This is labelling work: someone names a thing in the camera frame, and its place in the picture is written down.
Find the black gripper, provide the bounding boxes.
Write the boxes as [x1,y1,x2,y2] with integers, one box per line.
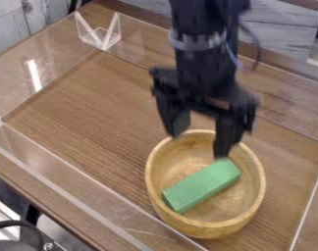
[151,30,260,158]

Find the green rectangular block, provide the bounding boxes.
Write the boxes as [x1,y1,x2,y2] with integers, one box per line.
[161,158,242,214]

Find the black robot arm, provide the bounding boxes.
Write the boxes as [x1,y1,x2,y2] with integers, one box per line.
[151,0,260,158]

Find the brown wooden bowl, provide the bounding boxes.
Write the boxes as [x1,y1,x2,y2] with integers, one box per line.
[145,129,267,239]

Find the clear acrylic tray walls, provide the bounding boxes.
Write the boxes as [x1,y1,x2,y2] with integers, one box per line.
[0,4,318,251]

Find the black table leg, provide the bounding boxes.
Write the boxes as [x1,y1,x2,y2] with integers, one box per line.
[25,204,41,226]

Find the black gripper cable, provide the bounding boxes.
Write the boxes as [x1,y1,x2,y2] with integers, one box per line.
[224,19,264,73]

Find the black metal bracket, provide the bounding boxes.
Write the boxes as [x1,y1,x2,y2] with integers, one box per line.
[37,234,68,251]

